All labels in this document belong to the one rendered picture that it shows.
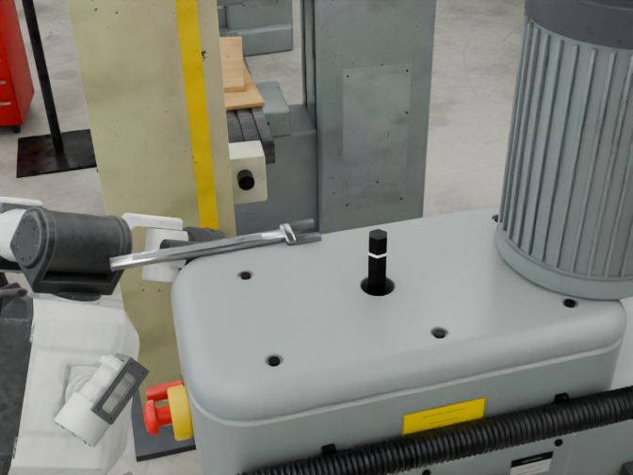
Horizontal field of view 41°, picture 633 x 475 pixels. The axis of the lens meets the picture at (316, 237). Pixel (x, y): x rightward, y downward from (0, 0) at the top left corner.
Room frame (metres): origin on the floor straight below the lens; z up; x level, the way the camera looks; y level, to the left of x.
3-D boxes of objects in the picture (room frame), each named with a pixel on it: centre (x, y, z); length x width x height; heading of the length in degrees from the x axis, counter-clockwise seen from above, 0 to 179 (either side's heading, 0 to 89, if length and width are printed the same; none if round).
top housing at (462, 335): (0.73, -0.08, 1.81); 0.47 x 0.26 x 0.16; 104
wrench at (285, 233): (0.80, 0.12, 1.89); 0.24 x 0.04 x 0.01; 105
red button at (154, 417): (0.66, 0.18, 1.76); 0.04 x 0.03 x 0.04; 14
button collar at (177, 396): (0.67, 0.16, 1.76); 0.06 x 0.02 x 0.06; 14
